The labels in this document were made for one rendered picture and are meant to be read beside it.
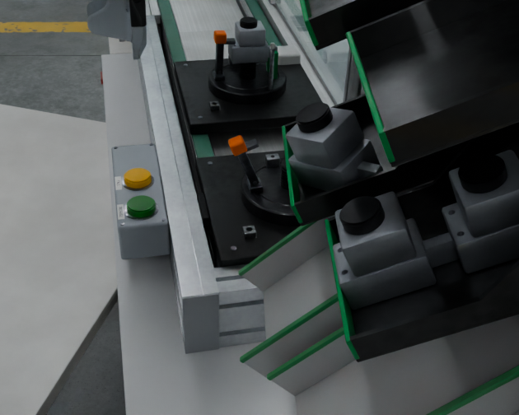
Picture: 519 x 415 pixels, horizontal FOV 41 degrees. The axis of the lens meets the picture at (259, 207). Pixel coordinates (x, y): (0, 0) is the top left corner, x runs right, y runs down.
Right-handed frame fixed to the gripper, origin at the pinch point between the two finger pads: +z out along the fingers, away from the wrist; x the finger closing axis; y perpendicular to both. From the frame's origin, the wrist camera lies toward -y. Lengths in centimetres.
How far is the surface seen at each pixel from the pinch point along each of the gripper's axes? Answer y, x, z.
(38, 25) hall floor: 42, -311, 124
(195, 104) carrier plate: -9.9, -33.6, 26.2
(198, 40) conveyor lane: -16, -72, 32
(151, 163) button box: -1.0, -17.9, 27.2
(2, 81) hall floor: 57, -245, 123
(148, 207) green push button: 0.5, -5.2, 26.0
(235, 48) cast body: -17.3, -36.7, 17.9
